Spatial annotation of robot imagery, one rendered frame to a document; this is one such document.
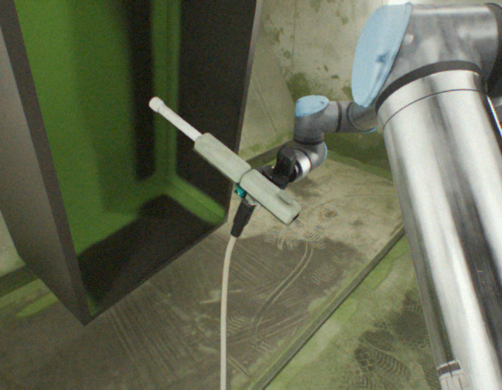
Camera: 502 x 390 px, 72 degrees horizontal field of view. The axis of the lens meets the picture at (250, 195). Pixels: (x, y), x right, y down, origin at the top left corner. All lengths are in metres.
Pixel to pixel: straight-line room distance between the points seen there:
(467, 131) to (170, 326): 1.37
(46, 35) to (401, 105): 0.85
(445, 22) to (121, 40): 0.89
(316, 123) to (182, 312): 1.00
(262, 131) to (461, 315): 2.39
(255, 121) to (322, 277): 1.34
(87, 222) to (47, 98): 0.48
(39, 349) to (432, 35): 1.60
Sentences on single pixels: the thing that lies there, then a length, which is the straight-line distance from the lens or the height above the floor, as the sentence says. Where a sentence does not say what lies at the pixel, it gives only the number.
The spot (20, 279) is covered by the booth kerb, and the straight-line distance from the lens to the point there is 1.93.
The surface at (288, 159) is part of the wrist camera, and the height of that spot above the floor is 0.89.
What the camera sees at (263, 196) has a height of 0.85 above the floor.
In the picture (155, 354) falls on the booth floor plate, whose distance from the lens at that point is 1.51.
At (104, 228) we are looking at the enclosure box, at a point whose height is 0.52.
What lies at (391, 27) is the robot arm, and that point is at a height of 1.22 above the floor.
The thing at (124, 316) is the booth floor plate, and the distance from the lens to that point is 1.65.
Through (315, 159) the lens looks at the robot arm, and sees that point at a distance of 1.04.
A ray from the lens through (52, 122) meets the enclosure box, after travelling 1.12.
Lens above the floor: 1.26
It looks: 32 degrees down
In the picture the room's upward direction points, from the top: straight up
